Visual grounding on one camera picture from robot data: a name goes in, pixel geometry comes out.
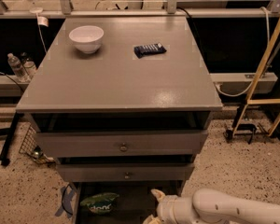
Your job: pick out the green rice chip bag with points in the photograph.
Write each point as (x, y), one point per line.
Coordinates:
(101, 203)

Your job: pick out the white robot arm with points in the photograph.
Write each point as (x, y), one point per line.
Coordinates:
(209, 206)

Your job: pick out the dark blue snack bar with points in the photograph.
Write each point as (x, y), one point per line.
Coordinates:
(147, 50)

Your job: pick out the white ceramic bowl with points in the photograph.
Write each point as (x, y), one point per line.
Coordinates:
(87, 39)

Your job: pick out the top grey drawer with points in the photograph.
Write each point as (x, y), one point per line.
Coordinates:
(115, 144)

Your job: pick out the wire mesh basket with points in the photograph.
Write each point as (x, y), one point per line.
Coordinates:
(31, 149)

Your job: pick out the clear water bottle right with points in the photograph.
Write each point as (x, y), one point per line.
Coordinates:
(29, 64)

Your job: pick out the grey drawer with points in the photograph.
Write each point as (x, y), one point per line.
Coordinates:
(124, 172)
(115, 144)

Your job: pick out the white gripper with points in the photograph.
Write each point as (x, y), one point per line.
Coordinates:
(165, 208)

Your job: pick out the clear water bottle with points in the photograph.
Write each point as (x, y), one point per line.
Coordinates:
(16, 66)
(29, 64)

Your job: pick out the middle grey drawer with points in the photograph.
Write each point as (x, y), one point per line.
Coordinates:
(124, 172)

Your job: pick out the clear water bottle left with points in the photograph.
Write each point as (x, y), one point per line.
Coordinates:
(16, 66)

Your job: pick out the grey drawer cabinet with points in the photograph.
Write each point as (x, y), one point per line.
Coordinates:
(112, 90)

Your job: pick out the black metal leg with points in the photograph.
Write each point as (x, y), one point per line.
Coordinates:
(10, 132)

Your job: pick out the bottom open drawer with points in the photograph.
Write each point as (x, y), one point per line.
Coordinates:
(134, 203)

